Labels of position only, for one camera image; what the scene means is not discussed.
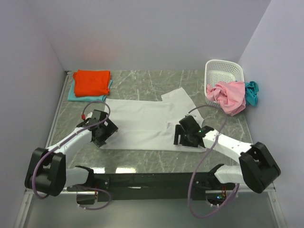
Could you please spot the pink t shirt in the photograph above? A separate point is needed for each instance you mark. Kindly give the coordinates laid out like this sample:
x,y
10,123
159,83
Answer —
x,y
230,96

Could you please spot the teal t shirt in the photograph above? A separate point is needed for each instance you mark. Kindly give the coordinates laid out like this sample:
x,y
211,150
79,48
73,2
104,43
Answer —
x,y
251,90

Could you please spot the folded orange t shirt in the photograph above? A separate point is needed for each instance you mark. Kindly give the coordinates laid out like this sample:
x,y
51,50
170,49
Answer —
x,y
91,83

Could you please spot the white t shirt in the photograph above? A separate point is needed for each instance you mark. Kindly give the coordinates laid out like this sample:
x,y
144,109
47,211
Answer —
x,y
150,125

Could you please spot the folded light blue t shirt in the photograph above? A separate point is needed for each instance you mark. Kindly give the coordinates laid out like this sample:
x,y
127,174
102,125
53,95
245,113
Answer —
x,y
72,97

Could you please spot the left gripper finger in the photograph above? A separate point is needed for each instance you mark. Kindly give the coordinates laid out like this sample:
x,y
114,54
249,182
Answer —
x,y
110,127
99,142

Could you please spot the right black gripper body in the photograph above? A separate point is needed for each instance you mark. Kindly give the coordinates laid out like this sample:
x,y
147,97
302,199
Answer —
x,y
185,136

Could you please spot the black base crossbar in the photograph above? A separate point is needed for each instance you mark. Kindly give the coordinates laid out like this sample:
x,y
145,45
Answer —
x,y
151,186

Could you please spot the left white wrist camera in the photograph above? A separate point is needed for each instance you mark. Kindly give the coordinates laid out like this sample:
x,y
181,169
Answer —
x,y
86,116

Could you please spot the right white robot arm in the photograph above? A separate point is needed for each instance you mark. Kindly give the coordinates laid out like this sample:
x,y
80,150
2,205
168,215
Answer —
x,y
255,167

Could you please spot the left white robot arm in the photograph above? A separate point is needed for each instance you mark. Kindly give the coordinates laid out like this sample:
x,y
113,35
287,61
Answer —
x,y
48,172

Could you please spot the white plastic laundry basket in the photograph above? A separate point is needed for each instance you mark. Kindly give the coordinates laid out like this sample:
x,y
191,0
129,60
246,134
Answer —
x,y
221,71

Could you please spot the aluminium frame rail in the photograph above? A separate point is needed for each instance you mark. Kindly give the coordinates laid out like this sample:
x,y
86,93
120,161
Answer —
x,y
65,191

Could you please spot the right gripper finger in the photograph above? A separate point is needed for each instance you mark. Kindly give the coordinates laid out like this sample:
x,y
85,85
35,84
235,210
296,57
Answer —
x,y
192,143
178,135

